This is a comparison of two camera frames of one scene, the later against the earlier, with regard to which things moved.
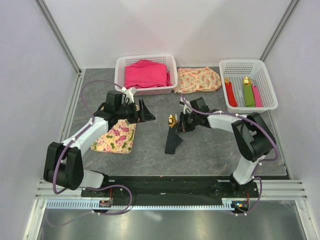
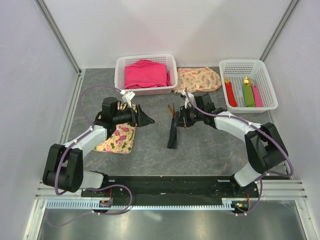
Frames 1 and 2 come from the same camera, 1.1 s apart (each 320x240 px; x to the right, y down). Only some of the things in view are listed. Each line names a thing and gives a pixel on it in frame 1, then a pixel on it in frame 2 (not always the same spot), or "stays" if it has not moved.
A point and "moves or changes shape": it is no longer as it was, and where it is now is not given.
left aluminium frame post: x=54 y=27 stays
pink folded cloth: x=144 y=73 stays
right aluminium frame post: x=276 y=35 stays
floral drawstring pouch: x=195 y=80 stays
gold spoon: x=172 y=121 moves or changes shape
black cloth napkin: x=173 y=140 moves or changes shape
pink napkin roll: x=257 y=96 stays
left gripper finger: x=144 y=114 -> x=143 y=119
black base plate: x=169 y=187 stays
